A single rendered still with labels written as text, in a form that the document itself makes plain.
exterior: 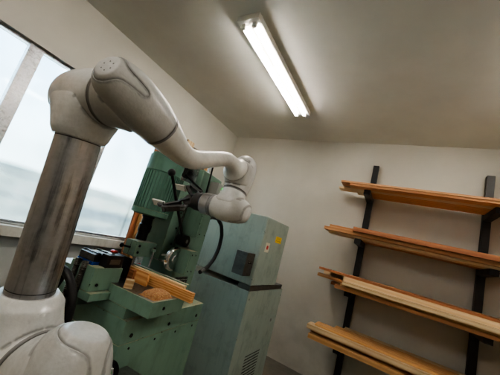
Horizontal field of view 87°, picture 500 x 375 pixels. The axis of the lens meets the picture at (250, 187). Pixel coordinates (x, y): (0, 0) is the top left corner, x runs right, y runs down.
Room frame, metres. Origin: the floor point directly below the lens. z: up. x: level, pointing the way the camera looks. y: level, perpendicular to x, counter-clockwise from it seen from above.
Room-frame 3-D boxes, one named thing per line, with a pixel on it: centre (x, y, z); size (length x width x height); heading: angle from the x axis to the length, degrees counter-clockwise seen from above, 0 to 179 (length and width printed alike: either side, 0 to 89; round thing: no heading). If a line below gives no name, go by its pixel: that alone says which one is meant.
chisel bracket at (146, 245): (1.34, 0.43, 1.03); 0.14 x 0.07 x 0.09; 156
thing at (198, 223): (1.46, 0.22, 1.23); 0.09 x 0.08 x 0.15; 156
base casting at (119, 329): (1.44, 0.39, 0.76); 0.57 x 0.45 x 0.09; 156
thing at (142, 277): (1.27, 0.42, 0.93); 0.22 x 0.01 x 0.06; 66
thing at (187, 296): (1.30, 0.39, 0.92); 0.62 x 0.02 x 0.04; 66
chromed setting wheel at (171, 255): (1.39, 0.28, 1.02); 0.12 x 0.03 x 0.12; 156
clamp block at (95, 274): (1.15, 0.51, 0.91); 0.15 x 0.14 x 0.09; 66
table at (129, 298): (1.22, 0.48, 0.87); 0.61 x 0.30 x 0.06; 66
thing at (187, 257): (1.43, 0.22, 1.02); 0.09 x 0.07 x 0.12; 66
